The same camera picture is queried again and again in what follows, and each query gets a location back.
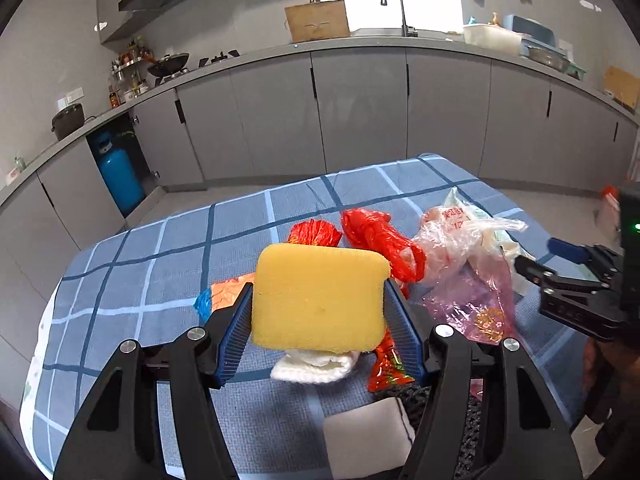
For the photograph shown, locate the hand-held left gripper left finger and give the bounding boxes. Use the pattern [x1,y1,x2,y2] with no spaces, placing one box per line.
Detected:
[52,282,256,480]

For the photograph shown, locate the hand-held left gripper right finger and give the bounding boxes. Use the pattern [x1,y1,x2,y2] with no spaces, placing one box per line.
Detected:
[382,279,586,480]

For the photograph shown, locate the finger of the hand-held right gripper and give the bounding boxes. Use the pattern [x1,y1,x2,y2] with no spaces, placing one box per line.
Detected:
[515,255,610,295]
[547,237,621,281]

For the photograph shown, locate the black mesh scrubber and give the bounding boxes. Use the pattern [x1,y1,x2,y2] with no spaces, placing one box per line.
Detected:
[400,385,483,480]

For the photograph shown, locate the yellow sponge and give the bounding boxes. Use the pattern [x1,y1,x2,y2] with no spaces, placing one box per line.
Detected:
[251,244,392,353]

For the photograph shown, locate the clear plastic bag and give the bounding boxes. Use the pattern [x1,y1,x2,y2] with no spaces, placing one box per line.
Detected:
[412,187,528,281]

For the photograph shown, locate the red foil bag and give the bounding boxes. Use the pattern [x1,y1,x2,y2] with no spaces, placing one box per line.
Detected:
[287,219,343,248]

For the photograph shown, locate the person's right hand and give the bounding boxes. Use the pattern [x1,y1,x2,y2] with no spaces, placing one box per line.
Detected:
[581,337,621,411]

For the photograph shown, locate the red snack wrapper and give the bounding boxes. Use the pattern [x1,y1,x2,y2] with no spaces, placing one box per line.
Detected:
[367,330,417,393]

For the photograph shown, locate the orange and blue wrapper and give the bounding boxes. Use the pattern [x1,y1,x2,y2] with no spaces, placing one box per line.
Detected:
[194,272,253,323]

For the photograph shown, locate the pink bucket with red liner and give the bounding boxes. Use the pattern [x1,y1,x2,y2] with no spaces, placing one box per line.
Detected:
[597,185,622,233]

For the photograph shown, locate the pink translucent plastic bag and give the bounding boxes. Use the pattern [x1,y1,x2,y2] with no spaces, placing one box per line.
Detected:
[422,255,516,346]

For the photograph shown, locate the white knitted cloth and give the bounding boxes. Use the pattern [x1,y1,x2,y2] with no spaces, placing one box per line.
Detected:
[270,350,361,385]

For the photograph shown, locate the red plastic bag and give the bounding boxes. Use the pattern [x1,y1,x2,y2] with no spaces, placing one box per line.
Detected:
[341,208,427,291]

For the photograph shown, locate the blue checkered tablecloth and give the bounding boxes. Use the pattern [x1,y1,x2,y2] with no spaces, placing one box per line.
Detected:
[20,154,601,480]

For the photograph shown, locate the white sponge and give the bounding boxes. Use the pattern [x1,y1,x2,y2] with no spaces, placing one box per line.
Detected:
[322,397,416,480]

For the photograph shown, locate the wooden cutting board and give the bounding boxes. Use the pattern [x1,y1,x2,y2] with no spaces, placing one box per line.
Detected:
[602,66,640,111]

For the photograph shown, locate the metal bowl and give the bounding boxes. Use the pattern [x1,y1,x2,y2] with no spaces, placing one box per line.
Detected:
[525,45,571,71]

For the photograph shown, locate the blue gas cylinder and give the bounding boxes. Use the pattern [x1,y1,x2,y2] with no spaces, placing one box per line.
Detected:
[96,129,146,213]

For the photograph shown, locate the white plastic basin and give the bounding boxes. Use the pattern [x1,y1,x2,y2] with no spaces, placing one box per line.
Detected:
[462,22,526,56]

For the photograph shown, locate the blue dish rack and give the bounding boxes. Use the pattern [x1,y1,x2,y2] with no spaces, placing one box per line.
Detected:
[502,14,556,46]

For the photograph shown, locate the grey kitchen counter cabinets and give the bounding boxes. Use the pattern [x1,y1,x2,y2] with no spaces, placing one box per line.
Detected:
[0,30,640,306]

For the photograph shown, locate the black pot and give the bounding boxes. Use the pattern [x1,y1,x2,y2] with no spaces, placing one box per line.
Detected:
[51,103,97,141]

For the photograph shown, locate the black gas stove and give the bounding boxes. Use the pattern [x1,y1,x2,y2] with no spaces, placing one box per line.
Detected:
[152,49,241,86]

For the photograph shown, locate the black wok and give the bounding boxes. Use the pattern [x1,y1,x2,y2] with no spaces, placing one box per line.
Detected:
[146,52,191,78]

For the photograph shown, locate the metal spice rack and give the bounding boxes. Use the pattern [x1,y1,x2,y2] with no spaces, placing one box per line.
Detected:
[109,37,153,108]

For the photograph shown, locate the black gooseneck faucet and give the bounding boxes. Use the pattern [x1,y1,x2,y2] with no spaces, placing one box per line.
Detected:
[381,0,418,38]

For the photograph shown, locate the cardboard box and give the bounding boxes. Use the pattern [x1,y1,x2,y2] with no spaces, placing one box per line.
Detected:
[284,0,351,43]

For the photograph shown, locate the white wall socket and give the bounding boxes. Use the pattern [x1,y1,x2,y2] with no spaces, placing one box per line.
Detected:
[56,89,85,111]

